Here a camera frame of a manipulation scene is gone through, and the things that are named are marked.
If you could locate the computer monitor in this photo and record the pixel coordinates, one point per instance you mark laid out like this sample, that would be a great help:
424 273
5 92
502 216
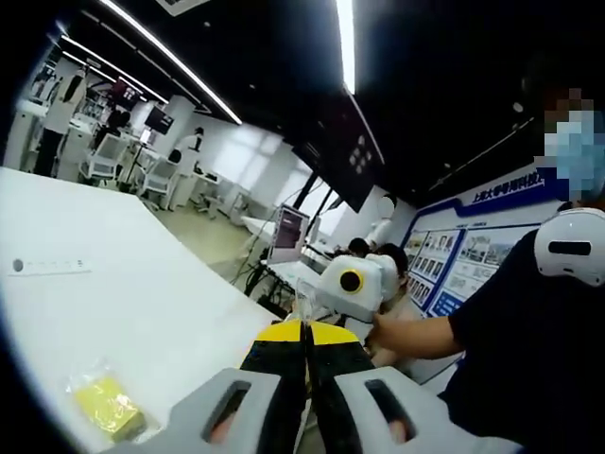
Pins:
288 234

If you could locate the yellow rectangular silicone block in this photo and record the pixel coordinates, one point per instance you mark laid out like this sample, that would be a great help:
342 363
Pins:
106 409

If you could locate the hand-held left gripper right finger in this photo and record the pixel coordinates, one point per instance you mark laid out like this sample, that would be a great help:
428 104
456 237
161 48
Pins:
359 411

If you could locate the white office chair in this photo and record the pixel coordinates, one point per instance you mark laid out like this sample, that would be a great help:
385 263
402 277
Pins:
104 158
158 182

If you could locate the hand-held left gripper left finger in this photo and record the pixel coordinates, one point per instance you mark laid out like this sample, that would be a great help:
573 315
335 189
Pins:
255 406

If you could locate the large yellow sponge in bag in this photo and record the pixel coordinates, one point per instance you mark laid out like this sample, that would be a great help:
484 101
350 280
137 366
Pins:
85 373

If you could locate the blue wall poster board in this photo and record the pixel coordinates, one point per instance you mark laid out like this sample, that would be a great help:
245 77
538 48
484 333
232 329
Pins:
472 265

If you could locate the white wearable device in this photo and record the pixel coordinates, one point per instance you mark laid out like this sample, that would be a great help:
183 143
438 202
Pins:
567 248

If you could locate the person's right hand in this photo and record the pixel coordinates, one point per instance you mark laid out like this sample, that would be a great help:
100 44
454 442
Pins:
390 333

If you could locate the person's dark clothed torso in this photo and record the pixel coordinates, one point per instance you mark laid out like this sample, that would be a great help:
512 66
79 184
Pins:
520 359

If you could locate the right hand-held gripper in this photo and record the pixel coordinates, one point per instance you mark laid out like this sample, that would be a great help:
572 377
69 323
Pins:
373 288

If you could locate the ceiling air vent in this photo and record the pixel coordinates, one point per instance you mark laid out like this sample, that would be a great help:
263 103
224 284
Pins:
182 5

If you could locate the wall screen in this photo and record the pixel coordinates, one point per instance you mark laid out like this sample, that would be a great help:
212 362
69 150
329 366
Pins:
159 119
126 90

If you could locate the hanging dark display panel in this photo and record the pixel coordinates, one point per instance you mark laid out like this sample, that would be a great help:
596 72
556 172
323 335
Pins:
345 151

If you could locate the round grey table grommet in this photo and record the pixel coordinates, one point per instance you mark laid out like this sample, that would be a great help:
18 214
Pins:
17 266

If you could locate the ceiling light strip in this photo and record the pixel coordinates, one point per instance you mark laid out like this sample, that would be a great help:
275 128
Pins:
179 66
346 42

